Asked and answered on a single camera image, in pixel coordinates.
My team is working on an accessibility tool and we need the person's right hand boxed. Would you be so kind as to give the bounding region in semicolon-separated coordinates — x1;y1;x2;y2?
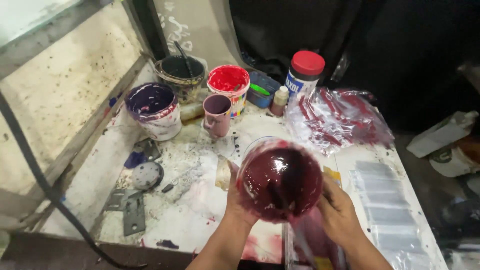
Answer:
316;175;371;249

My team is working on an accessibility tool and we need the person's left hand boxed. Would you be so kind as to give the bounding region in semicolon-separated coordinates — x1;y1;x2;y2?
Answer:
224;161;260;230

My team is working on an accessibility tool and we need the clear tub of maroon ink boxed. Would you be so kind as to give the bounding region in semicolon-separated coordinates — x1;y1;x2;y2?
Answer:
236;136;324;224

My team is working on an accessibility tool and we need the ink-covered stirring stick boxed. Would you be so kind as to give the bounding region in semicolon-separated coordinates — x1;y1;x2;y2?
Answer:
269;179;317;269

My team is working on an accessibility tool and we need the yellow card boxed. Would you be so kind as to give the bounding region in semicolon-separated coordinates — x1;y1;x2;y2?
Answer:
323;166;343;189

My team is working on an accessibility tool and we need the stack of clear plastic bags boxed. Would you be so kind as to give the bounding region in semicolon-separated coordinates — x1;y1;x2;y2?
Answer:
348;160;440;270

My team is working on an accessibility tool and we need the pile of red-striped plastic bags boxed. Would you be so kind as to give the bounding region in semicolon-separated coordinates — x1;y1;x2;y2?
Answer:
284;86;395;157

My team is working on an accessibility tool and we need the small bottle with white cap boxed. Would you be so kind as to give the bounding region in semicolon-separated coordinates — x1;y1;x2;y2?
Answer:
269;85;290;117

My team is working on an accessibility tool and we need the blue plastic container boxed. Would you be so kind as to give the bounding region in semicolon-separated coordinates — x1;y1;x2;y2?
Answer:
246;71;282;110

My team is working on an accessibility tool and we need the white jar with red lid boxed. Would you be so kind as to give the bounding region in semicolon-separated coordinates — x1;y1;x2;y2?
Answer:
284;50;326;97

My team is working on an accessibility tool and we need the white carton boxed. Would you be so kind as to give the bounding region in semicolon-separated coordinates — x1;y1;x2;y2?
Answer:
406;110;479;158

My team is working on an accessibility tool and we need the green spatula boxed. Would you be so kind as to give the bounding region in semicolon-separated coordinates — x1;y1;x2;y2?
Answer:
250;83;271;97

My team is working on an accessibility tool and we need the mauve mug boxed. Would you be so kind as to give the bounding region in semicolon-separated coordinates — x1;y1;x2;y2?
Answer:
202;94;233;140

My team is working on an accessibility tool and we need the white bucket of red ink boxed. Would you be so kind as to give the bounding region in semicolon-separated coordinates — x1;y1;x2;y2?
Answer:
206;64;251;119

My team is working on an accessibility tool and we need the round paint-stained lid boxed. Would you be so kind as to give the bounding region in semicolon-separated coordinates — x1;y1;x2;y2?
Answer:
131;161;165;191

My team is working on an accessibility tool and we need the grey metal plate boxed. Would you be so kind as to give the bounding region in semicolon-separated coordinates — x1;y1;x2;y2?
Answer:
133;138;162;163

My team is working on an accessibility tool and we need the stained bucket of black ink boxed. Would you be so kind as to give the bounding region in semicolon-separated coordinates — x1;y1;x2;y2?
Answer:
154;55;206;105

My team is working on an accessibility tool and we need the white bucket of purple ink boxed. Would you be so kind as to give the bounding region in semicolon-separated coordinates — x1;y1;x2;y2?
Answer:
124;82;183;142

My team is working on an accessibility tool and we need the blue ink-stained rag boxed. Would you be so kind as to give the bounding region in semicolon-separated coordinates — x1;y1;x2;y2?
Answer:
123;151;148;170

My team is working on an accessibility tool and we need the black stirring stick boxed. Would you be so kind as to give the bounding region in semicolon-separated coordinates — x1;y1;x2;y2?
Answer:
173;40;194;78

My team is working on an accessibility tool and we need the grey metal bracket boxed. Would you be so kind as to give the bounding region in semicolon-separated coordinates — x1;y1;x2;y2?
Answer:
103;188;146;237

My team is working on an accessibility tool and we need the wooden screen printing frame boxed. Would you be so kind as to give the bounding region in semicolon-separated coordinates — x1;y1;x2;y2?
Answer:
0;0;155;235

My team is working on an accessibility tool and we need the black cable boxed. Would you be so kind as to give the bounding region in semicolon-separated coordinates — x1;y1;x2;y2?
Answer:
0;91;148;270

